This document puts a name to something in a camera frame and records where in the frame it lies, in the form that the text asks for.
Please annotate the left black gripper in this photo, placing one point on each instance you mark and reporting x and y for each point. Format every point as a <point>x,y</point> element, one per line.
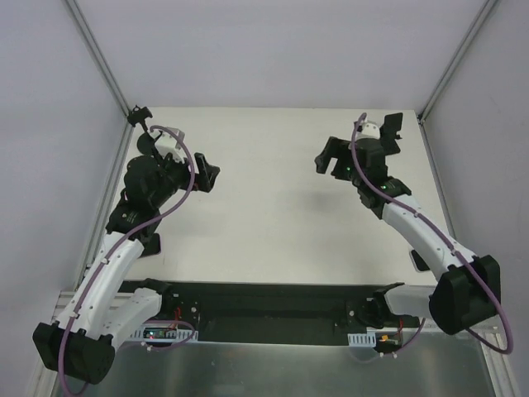
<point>184,175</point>

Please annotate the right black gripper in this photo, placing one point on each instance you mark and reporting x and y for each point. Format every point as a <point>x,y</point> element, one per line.
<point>361,145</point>

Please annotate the black round-base phone stand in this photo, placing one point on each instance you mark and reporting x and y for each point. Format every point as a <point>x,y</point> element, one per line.
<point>139,116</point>

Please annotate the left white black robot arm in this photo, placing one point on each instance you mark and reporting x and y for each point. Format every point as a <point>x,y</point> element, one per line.
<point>83,340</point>

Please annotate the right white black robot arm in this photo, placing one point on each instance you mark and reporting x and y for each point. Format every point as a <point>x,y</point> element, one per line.
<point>468,287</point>

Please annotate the black angled phone stand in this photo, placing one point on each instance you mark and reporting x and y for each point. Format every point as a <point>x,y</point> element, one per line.
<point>389,133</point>

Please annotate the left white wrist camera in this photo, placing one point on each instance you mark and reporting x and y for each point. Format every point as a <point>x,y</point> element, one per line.
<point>165,144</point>

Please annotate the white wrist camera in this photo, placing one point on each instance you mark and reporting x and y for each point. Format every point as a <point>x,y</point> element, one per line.
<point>367,130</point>
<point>165,144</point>

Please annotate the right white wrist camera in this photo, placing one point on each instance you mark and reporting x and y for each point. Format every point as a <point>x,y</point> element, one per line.
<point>367,130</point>

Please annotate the right aluminium frame post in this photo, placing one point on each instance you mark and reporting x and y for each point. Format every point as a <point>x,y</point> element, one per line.
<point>468,39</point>

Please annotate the aluminium frame post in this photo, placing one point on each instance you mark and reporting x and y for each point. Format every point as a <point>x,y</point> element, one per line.
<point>468,39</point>
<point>89,39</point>

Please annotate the left aluminium frame post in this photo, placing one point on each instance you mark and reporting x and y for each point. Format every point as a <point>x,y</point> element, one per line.
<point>89,39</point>

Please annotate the white slotted cable duct left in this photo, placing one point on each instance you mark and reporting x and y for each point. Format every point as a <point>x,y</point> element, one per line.
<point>163,335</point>

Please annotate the white slotted cable duct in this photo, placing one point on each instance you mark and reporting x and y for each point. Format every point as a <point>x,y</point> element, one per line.
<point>163,335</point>
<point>367,339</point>

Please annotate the white slotted cable duct right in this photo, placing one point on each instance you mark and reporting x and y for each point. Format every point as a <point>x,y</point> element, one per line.
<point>367,339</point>

